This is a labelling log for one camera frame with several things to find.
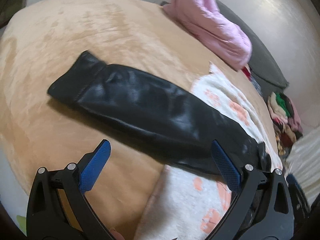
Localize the black leather jacket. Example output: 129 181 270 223
47 51 271 175

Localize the pile of folded clothes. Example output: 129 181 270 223
267 92 303 159

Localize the person's left hand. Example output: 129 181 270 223
109 228 124 240

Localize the shiny white curtain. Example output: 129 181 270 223
286 128 320 205

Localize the white orange bear blanket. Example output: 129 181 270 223
134 63 282 239

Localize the blue patterned garment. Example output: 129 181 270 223
250 76 263 97

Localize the grey quilted headboard cover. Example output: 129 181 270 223
217 1 289 100

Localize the red folded garment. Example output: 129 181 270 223
241 64 252 81

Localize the beige plush bed cover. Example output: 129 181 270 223
1 0 277 239

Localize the pink rolled quilt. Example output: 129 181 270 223
163 0 252 70

